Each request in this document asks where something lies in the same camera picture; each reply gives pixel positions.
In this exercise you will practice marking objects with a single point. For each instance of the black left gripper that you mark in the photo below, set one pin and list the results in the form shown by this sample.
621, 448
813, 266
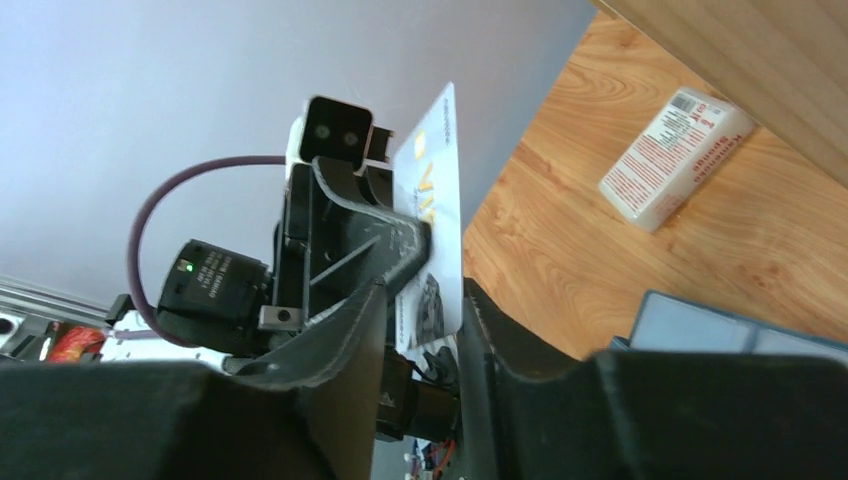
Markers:
334, 236

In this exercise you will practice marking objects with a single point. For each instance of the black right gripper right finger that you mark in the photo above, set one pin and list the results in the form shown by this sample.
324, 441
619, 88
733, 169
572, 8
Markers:
530, 411

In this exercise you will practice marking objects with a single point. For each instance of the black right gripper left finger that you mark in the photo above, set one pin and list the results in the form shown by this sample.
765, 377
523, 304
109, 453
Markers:
305, 411

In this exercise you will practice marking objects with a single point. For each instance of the white VIP credit card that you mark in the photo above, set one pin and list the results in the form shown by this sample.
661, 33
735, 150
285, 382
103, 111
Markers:
426, 184

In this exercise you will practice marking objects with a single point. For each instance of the blue leather card holder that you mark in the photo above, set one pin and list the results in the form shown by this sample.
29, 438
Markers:
668, 323

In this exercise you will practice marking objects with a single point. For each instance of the small pink packet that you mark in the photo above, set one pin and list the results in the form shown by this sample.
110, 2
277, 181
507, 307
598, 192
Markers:
687, 141

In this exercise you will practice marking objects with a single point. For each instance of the wooden shelf unit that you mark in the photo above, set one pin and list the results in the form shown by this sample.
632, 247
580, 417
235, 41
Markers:
782, 62

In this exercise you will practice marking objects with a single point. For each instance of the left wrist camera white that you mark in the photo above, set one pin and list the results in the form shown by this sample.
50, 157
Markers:
331, 128

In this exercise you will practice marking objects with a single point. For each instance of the aluminium rail frame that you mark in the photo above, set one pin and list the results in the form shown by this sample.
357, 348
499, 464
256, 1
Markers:
127, 335

